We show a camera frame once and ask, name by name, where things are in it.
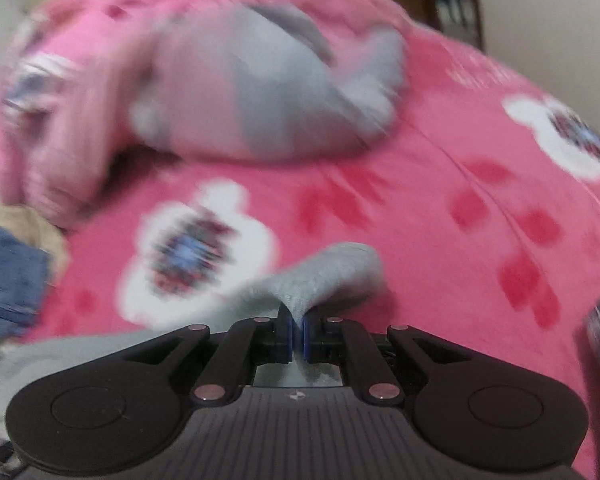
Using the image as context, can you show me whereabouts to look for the pink floral bed sheet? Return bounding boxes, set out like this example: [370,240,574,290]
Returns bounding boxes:
[18,28,600,479]

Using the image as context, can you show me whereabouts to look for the grey fleece garment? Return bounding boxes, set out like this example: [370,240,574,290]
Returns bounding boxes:
[0,243,386,426]

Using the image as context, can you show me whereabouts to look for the blue denim jeans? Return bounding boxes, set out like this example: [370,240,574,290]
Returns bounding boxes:
[0,227,50,340]

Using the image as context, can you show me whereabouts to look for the beige cloth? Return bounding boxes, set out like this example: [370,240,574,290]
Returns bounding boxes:
[0,205,70,284]

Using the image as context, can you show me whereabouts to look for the pink and grey duvet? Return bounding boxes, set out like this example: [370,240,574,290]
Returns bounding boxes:
[0,0,411,228]

